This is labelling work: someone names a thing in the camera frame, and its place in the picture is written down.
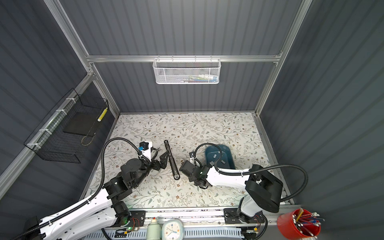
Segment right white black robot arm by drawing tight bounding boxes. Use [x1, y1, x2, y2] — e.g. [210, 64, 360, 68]
[180, 143, 309, 222]

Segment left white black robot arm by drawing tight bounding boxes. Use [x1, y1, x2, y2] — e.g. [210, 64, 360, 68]
[15, 137, 169, 240]

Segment black pliers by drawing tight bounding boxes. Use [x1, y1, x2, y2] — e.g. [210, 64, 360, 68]
[151, 147, 160, 160]

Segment teal plastic tray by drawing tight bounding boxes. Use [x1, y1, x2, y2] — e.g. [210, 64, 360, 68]
[205, 144, 236, 170]

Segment mint analog clock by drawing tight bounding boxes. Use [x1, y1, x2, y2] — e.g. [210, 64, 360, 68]
[161, 219, 185, 240]

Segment pale green glue bottle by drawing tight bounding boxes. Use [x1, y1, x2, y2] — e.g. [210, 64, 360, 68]
[146, 218, 162, 240]

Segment yellow marker in basket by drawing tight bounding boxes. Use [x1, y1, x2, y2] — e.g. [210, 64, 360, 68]
[97, 107, 109, 122]

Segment black notebook in basket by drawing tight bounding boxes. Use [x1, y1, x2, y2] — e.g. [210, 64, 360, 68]
[63, 113, 101, 137]

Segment red pencil cup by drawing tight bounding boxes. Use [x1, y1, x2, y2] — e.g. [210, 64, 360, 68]
[277, 208, 325, 240]

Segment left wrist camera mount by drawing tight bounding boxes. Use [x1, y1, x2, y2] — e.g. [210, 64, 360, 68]
[139, 141, 153, 164]

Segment white wire mesh basket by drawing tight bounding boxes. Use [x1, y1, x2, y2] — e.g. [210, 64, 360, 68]
[153, 57, 222, 85]

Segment black wire basket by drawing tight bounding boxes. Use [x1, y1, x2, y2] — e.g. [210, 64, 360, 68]
[24, 91, 109, 164]

